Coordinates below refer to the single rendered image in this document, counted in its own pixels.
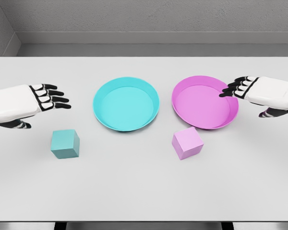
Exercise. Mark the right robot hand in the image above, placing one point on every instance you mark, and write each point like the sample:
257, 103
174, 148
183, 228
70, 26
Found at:
268, 92

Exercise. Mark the teal block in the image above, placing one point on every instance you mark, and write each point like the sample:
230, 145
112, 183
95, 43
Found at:
65, 143

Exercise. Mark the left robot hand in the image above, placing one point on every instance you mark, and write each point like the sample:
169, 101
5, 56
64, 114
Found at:
16, 103

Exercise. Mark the cyan plate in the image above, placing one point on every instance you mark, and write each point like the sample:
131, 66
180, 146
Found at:
126, 104

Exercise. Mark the pink block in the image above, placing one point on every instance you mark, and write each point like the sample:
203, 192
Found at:
187, 143

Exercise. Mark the pink plate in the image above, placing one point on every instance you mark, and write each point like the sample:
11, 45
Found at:
204, 105

